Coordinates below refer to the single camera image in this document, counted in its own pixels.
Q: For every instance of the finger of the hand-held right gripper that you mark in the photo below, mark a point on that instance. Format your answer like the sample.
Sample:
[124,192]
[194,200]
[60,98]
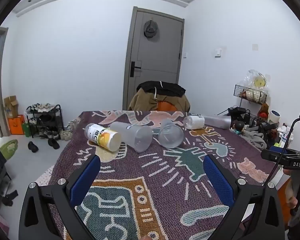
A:
[273,153]

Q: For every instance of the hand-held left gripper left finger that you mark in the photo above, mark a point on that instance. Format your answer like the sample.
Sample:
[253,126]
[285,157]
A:
[86,180]

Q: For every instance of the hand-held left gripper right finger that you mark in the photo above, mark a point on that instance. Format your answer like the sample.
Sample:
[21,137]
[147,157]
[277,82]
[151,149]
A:
[218,180]

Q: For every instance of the frosted plastic cup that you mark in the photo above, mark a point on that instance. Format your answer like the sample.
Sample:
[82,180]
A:
[170,135]
[217,121]
[135,135]

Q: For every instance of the person's right hand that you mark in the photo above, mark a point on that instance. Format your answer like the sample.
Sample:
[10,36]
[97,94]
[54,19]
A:
[293,202]

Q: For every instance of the white carton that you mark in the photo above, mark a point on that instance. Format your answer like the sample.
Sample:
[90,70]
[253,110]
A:
[285,136]

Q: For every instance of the grey cloth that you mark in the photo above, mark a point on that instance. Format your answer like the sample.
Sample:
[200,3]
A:
[255,138]

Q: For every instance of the white tape roll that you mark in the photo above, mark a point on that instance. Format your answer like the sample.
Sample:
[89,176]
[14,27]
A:
[275,116]

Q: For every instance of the white floor mat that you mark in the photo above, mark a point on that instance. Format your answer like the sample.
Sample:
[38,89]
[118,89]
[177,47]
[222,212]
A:
[43,175]

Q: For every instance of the small doll figurine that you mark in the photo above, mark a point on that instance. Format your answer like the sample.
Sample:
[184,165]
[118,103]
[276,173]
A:
[238,127]

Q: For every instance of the brown plush toy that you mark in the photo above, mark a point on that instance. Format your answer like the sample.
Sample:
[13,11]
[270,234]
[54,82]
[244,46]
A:
[264,110]

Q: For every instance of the yellow label plastic bottle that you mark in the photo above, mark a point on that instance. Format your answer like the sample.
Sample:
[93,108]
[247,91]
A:
[102,136]

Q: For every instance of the black shoe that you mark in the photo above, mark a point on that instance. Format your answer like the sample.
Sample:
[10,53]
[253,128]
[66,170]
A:
[53,143]
[33,146]

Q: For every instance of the beige shoes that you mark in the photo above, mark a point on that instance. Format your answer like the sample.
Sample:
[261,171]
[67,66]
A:
[65,135]

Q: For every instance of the printed figure blanket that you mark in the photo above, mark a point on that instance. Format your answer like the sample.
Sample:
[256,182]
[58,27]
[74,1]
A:
[165,180]

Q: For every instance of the black electronic device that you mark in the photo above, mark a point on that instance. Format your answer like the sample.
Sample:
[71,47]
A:
[236,112]

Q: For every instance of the white label plastic bottle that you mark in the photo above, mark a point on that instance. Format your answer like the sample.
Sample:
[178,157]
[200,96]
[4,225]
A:
[195,122]

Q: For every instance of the black shoe rack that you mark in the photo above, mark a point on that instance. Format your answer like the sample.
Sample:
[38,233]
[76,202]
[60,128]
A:
[61,120]

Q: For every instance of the clear plastic bag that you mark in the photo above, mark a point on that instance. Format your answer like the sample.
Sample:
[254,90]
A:
[256,78]

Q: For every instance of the green bag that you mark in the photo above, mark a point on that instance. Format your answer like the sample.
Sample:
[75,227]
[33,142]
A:
[26,130]

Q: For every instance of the green slipper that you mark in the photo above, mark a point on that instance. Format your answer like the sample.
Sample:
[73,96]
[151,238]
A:
[8,148]

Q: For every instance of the white sneakers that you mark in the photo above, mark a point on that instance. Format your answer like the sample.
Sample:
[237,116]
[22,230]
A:
[43,107]

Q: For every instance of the orange box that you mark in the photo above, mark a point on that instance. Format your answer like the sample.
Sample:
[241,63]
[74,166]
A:
[15,126]

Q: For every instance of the orange chair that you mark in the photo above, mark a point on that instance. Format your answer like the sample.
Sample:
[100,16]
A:
[166,106]

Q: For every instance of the brown jacket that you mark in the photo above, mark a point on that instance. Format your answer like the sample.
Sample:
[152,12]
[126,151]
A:
[142,100]

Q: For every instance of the black garment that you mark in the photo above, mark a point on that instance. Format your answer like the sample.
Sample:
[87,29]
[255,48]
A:
[170,87]

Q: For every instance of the cardboard box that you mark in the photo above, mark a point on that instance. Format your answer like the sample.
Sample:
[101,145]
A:
[11,106]

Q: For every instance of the grey door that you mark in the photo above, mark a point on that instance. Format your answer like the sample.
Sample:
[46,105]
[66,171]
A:
[160,55]

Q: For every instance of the grey hat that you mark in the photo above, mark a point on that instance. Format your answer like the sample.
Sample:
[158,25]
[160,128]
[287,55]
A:
[150,30]

